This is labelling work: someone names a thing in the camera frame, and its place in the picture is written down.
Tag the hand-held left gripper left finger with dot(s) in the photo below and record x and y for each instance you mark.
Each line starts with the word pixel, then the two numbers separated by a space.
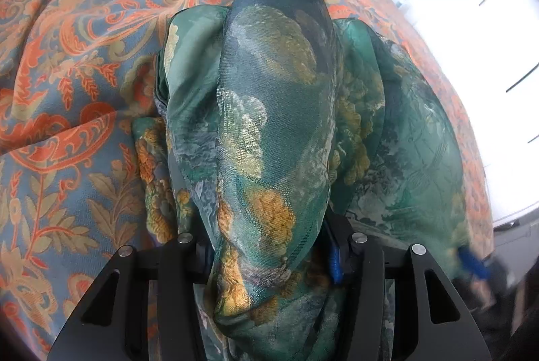
pixel 172 272

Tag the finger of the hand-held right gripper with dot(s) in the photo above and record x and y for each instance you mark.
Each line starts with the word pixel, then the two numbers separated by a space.
pixel 472 266

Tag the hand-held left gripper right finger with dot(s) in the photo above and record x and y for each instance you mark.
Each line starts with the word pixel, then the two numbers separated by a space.
pixel 336 265

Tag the green landscape print garment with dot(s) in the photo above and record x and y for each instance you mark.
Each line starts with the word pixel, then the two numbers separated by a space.
pixel 269 112

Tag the orange floral quilt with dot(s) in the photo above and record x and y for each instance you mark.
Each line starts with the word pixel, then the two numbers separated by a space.
pixel 63 91

